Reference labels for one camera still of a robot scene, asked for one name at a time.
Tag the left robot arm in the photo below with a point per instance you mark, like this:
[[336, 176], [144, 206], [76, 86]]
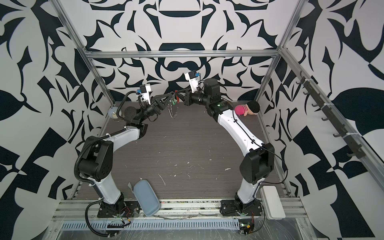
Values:
[[95, 161]]

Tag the blue grey glasses case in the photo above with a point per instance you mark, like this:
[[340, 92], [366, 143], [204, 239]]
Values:
[[146, 197]]

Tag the red handled keyring tool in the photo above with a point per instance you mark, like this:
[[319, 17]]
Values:
[[173, 105]]

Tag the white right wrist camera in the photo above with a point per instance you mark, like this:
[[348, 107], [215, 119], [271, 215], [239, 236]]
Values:
[[193, 78]]

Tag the wall coat hook rack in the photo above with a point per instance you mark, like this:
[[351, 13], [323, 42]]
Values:
[[333, 115]]

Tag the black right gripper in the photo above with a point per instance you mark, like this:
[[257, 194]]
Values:
[[188, 99]]

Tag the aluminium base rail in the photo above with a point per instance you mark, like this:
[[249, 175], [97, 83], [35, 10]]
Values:
[[169, 209]]

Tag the white box on rail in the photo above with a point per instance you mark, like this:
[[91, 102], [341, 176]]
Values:
[[272, 203]]

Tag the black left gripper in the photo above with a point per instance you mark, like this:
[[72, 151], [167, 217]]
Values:
[[156, 105]]

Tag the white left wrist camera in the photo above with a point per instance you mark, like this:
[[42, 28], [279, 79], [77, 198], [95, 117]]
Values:
[[144, 93]]

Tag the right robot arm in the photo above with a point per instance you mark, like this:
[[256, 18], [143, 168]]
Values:
[[258, 160]]

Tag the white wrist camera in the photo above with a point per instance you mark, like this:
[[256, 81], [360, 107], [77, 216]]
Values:
[[193, 78], [144, 93]]

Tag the pink doll black hair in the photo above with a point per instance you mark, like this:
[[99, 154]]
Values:
[[250, 108]]

